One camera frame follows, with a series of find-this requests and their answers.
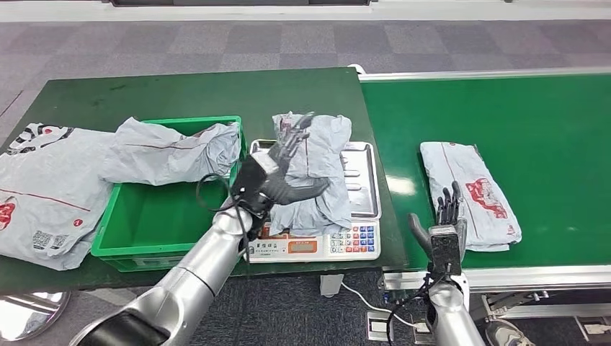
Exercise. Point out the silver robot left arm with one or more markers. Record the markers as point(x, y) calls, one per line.
point(191, 286)

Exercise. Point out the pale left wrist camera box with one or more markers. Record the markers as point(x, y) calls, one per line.
point(250, 184)

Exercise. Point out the green plastic crate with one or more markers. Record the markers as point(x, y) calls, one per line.
point(143, 215)

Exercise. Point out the green conveyor belt aluminium frame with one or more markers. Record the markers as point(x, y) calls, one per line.
point(477, 105)

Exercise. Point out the silver floor socket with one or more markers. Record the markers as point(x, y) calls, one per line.
point(379, 327)
point(422, 329)

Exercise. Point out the white electronic scale steel tray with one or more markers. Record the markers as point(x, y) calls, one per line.
point(358, 239)

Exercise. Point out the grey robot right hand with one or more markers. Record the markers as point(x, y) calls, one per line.
point(451, 210)

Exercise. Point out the flat grey parcel red print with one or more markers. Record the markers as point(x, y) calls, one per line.
point(463, 167)

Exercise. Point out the grey parcel bag red print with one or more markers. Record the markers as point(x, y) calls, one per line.
point(324, 153)

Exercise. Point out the round chrome base plate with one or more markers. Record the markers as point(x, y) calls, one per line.
point(28, 317)

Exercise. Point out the grey table foot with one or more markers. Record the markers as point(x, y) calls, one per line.
point(112, 297)

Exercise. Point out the large grey mailer bag QR codes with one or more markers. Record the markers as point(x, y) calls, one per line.
point(47, 191)

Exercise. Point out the grey table leg bracket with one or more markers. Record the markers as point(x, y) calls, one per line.
point(331, 285)

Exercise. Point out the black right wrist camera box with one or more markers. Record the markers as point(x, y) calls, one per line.
point(446, 250)

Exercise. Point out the grey shoe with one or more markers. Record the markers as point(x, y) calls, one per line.
point(506, 335)

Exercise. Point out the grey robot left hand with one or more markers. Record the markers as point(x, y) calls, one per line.
point(291, 193)

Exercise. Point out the white plug adapter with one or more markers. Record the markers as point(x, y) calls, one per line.
point(597, 328)

